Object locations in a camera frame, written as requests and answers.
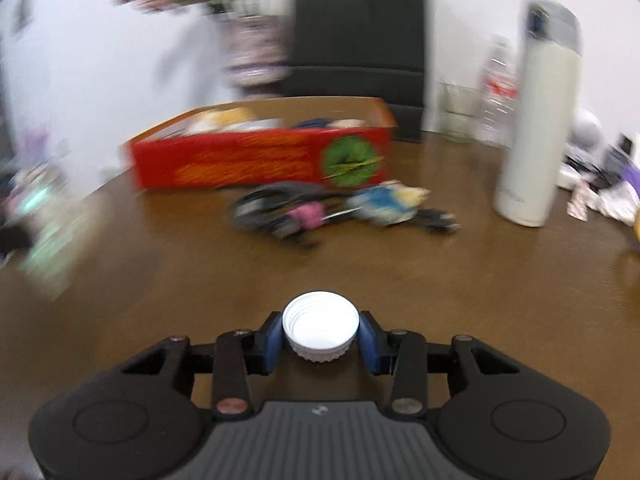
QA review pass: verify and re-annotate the yellow and white plush toy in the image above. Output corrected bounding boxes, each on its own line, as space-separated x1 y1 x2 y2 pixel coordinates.
192 106 253 133

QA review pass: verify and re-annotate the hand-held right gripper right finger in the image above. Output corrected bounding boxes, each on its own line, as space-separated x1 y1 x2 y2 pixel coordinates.
357 310 521 418

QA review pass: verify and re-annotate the red cardboard box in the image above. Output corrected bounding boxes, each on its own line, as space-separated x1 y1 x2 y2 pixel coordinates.
120 96 398 192

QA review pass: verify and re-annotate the purple packet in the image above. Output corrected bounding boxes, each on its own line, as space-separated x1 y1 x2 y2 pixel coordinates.
605 135 640 186

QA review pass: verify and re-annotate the white plastic container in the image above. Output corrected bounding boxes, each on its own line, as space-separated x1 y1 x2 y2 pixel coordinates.
220 118 286 134

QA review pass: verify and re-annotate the clear glass jar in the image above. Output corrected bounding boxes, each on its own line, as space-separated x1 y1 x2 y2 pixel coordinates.
440 82 481 143

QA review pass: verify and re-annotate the wire storage rack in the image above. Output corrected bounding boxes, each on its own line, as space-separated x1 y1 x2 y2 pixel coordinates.
0 125 86 301

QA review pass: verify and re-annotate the wooden desk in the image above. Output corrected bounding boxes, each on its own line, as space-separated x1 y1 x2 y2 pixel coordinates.
0 140 640 480

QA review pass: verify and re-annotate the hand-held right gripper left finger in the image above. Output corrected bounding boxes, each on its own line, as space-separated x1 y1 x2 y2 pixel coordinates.
120 311 287 418

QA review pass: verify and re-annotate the blue and yellow doll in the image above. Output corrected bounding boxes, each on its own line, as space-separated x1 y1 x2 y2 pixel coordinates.
347 180 432 226

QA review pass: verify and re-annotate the purple ceramic vase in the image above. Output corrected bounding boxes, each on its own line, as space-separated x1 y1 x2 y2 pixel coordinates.
222 15 293 98

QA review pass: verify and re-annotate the white thermos bottle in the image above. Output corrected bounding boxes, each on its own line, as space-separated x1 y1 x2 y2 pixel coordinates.
492 0 583 228

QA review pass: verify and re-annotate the pink clip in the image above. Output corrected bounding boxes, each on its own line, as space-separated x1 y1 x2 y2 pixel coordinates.
287 200 326 232

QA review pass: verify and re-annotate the black chair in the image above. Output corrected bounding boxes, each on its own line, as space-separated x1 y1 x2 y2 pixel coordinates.
285 0 433 143

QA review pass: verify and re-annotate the white bottle cap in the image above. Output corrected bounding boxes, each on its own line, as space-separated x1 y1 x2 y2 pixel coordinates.
281 291 361 363

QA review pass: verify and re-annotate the white crumpled tissue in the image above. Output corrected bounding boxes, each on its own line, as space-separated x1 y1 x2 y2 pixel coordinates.
595 182 640 226

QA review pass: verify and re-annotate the clear water bottle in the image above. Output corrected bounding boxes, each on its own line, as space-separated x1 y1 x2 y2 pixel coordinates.
475 35 518 148

